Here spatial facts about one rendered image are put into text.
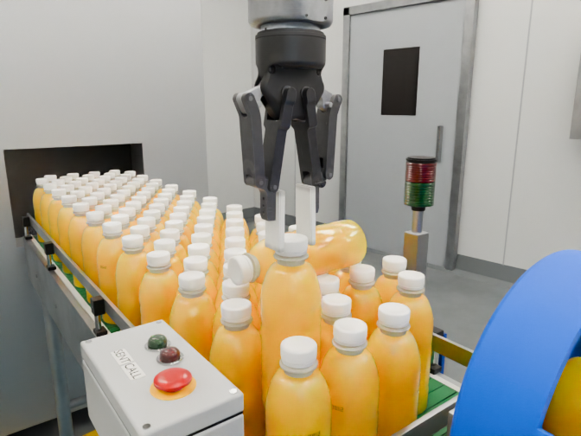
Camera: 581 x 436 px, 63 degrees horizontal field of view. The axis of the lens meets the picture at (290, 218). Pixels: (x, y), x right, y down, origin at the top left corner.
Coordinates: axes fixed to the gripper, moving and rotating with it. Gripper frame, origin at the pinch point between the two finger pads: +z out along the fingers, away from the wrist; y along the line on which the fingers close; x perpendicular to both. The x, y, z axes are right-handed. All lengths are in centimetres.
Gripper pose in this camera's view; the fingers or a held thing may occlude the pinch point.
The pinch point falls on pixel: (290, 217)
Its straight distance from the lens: 54.7
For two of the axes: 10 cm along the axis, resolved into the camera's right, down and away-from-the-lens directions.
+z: 0.0, 9.7, 2.3
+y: 8.0, -1.4, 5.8
